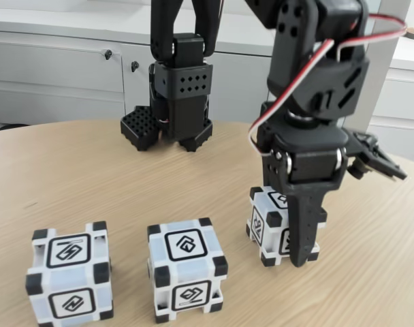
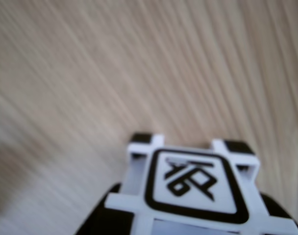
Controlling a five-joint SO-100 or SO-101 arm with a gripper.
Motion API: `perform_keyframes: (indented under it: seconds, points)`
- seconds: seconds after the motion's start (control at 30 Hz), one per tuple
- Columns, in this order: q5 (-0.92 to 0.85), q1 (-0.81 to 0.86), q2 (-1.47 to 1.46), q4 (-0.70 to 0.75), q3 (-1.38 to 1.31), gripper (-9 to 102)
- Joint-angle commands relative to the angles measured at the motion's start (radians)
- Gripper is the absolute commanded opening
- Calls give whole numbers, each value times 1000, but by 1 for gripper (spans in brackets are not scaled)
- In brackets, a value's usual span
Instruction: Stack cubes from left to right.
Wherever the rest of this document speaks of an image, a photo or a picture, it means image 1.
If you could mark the white drawer unit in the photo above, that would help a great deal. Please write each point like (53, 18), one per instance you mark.
(404, 102)

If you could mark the white cube with lightning symbol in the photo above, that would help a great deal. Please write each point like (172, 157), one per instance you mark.
(69, 252)

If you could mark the white cube with house symbol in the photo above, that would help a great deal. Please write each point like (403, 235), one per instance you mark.
(186, 243)

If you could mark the black cabinet lock key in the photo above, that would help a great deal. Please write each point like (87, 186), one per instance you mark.
(107, 54)
(135, 65)

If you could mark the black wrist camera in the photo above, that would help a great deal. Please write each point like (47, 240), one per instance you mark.
(370, 150)

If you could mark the white cube with crossed symbol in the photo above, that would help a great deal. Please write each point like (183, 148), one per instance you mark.
(261, 221)

